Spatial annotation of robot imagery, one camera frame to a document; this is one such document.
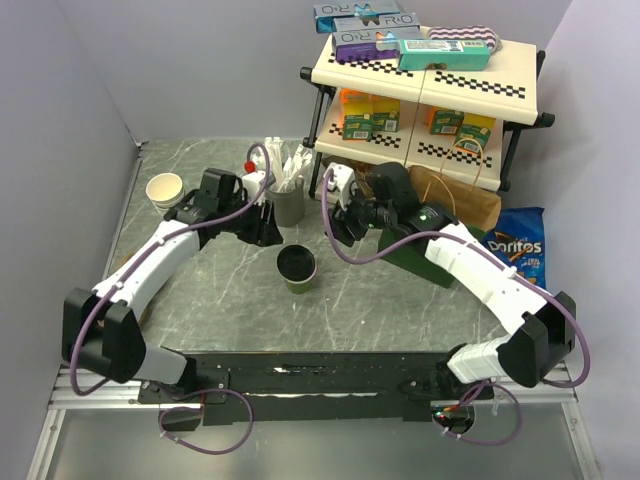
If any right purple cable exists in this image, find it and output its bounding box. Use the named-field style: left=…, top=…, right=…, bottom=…
left=321, top=169, right=591, bottom=446

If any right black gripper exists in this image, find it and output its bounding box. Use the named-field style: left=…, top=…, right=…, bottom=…
left=324, top=184, right=395, bottom=249

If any blue R.O toothpaste box top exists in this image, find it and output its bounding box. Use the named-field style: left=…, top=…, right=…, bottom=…
left=313, top=1, right=405, bottom=33

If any purple cable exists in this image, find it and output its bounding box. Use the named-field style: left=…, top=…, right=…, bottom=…
left=68, top=143, right=274, bottom=455
left=321, top=169, right=591, bottom=446

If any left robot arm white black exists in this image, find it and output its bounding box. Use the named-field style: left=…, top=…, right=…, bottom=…
left=62, top=168, right=283, bottom=402

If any green paper gift bag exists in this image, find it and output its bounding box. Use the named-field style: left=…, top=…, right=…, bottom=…
left=375, top=164, right=503, bottom=290

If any purple white wavy pouch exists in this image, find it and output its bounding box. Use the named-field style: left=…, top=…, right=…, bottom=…
left=427, top=25, right=502, bottom=53

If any orange yellow crayon box left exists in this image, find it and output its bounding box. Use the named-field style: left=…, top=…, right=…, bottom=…
left=340, top=89, right=374, bottom=141

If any orange green crayon box right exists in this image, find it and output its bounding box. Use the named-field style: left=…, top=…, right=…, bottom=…
left=426, top=106, right=465, bottom=135

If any grey straw holder cup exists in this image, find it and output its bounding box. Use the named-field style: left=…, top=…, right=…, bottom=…
left=266, top=182, right=305, bottom=228

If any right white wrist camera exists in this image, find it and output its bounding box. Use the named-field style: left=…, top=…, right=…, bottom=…
left=324, top=162, right=355, bottom=210

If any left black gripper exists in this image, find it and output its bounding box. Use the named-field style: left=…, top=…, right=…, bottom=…
left=219, top=193, right=284, bottom=247

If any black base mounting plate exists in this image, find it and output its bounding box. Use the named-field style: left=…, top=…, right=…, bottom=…
left=138, top=352, right=470, bottom=426

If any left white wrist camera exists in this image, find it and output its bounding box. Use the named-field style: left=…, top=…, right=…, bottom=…
left=241, top=170, right=266, bottom=205

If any teal long box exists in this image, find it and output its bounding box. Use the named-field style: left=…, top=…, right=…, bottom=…
left=398, top=39, right=491, bottom=71

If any purple R.O toothpaste box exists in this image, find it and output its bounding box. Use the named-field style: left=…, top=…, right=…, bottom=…
left=332, top=26, right=423, bottom=62

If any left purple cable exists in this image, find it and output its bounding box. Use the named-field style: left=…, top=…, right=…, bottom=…
left=68, top=143, right=274, bottom=455

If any grey R.O toothpaste box middle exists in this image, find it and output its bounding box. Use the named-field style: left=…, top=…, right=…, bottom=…
left=333, top=13, right=420, bottom=32

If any brown snack packet under shelf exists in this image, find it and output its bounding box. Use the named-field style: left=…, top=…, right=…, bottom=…
left=322, top=155, right=408, bottom=188

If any yellow green crayon box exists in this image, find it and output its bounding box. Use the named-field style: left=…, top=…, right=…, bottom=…
left=371, top=95, right=401, bottom=132

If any stack of paper cups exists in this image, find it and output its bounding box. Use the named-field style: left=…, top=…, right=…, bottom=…
left=145, top=172, right=186, bottom=215

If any green paper coffee cup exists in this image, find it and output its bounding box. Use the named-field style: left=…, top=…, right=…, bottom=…
left=284, top=271, right=316, bottom=295

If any black plastic cup lid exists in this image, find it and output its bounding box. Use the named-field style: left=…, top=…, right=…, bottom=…
left=276, top=245, right=316, bottom=282

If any cream checkered two-tier shelf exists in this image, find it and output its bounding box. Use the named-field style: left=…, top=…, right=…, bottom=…
left=300, top=41, right=555, bottom=191

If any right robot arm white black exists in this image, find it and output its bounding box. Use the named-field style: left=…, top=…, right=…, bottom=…
left=321, top=162, right=585, bottom=399

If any yellow green box far right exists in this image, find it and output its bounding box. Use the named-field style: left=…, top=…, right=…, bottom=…
left=454, top=112, right=496, bottom=155

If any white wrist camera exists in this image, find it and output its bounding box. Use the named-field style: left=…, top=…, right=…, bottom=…
left=324, top=162, right=355, bottom=210
left=241, top=170, right=266, bottom=205

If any aluminium rail frame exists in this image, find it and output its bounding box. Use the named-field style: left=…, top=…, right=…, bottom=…
left=25, top=363, right=146, bottom=480

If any blue Doritos chip bag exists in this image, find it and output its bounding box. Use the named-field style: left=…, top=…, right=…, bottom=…
left=482, top=207, right=546, bottom=289

